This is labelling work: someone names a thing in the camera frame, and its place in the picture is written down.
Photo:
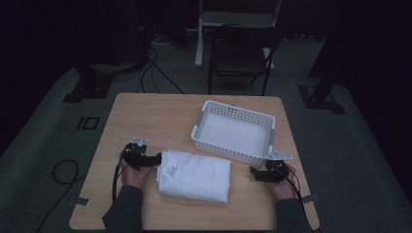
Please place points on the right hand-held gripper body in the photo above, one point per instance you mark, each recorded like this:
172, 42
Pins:
275, 168

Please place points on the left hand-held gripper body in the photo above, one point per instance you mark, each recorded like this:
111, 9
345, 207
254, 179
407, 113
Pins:
134, 155

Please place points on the white plastic basket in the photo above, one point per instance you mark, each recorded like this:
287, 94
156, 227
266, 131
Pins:
233, 136

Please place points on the white cloth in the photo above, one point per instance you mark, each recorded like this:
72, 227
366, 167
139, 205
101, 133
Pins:
194, 176

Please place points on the person's left hand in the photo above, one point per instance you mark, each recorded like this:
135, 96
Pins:
136, 176

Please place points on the person's right hand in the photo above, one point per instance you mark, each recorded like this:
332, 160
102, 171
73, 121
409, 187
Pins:
285, 189

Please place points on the black stand base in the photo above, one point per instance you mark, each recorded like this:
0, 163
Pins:
320, 100
89, 89

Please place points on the black folding chair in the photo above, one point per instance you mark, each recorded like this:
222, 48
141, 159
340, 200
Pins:
239, 59

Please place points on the white metal stand frame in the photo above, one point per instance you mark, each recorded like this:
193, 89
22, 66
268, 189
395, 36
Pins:
199, 39

